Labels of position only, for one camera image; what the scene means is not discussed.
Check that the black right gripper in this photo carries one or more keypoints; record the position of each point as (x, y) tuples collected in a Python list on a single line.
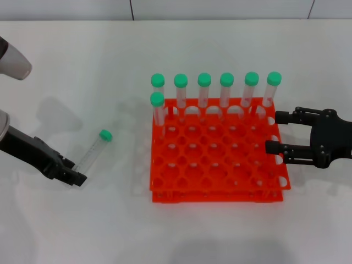
[(332, 137)]

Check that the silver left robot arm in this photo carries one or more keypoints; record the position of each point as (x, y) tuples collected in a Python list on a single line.
[(13, 63)]

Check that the orange test tube rack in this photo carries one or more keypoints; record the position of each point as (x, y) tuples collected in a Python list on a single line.
[(220, 198)]

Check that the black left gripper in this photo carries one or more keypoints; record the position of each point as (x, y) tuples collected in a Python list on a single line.
[(30, 154)]

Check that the clear test tube green cap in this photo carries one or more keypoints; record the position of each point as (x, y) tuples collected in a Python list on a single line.
[(252, 78), (181, 79), (204, 79), (226, 79), (157, 79), (105, 134), (274, 78), (157, 99)]

